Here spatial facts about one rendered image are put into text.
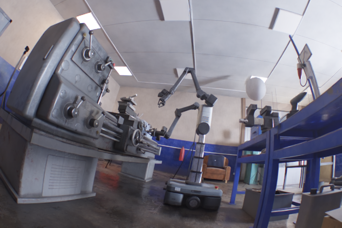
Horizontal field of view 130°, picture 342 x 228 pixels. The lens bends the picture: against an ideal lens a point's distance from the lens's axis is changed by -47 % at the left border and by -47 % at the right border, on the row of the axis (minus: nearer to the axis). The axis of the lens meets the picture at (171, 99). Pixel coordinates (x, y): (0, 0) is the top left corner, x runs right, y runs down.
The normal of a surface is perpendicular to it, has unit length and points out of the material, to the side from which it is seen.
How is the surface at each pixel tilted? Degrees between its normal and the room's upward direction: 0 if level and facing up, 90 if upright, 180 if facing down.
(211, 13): 180
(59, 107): 90
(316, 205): 90
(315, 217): 90
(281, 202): 90
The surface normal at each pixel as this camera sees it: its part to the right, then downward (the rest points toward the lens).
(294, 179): -0.17, -0.40
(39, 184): 0.97, 0.11
